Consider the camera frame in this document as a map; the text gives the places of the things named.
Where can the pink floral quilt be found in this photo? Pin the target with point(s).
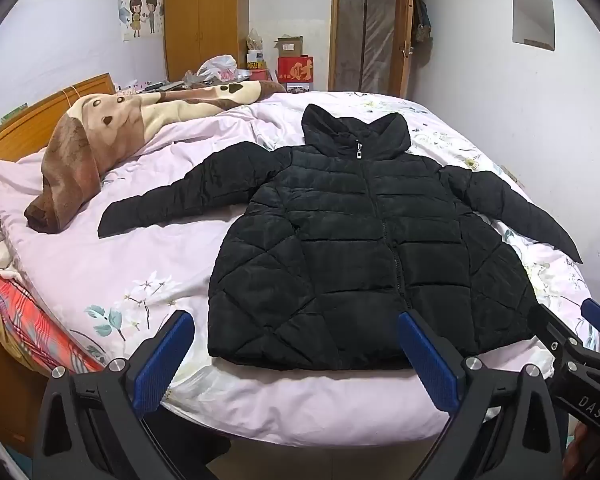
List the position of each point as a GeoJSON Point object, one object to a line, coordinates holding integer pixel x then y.
{"type": "Point", "coordinates": [180, 240]}

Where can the door frame with screen curtain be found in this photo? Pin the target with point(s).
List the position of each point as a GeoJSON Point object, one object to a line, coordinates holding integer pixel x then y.
{"type": "Point", "coordinates": [364, 35]}

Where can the pink box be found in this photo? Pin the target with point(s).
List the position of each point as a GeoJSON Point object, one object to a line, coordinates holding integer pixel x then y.
{"type": "Point", "coordinates": [257, 74]}

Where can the open wooden door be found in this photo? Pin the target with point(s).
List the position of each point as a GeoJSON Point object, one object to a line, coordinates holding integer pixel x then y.
{"type": "Point", "coordinates": [408, 20]}

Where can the paper gift bag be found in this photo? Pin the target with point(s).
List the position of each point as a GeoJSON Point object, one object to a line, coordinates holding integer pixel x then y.
{"type": "Point", "coordinates": [254, 45]}

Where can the white plastic bag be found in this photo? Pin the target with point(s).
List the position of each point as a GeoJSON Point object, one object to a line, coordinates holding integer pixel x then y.
{"type": "Point", "coordinates": [217, 67]}

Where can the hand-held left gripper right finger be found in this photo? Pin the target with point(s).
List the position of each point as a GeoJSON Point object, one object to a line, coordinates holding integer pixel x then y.
{"type": "Point", "coordinates": [427, 360]}

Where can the red gift box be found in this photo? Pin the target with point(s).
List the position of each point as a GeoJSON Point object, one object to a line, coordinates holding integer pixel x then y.
{"type": "Point", "coordinates": [296, 70]}

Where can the grey wall niche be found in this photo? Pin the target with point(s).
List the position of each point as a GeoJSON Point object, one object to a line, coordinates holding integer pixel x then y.
{"type": "Point", "coordinates": [532, 22]}

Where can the red plaid cloth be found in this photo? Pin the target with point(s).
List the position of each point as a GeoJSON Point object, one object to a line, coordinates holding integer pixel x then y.
{"type": "Point", "coordinates": [35, 320]}

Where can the black puffer jacket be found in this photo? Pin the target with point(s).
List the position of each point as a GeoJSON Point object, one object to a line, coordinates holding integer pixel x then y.
{"type": "Point", "coordinates": [340, 240]}

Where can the wooden wardrobe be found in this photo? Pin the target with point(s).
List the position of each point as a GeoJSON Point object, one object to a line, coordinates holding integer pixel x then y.
{"type": "Point", "coordinates": [205, 20]}

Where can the person's right hand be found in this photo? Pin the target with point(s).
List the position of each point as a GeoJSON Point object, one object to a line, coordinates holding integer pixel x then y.
{"type": "Point", "coordinates": [582, 445]}

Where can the cartoon couple wall sticker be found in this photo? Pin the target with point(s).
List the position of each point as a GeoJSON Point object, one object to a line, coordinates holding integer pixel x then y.
{"type": "Point", "coordinates": [140, 15]}

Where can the wooden headboard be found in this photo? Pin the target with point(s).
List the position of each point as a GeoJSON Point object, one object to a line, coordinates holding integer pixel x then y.
{"type": "Point", "coordinates": [35, 120]}

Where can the cardboard box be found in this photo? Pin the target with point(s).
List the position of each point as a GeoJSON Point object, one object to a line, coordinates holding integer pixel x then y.
{"type": "Point", "coordinates": [288, 46]}

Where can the brown dog printed blanket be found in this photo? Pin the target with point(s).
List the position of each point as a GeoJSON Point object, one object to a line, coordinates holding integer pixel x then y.
{"type": "Point", "coordinates": [105, 125]}

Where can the hanging bags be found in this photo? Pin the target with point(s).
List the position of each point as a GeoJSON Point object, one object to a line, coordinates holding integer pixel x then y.
{"type": "Point", "coordinates": [421, 17]}

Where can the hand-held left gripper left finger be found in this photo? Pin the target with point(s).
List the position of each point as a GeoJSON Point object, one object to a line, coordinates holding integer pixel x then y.
{"type": "Point", "coordinates": [165, 355]}

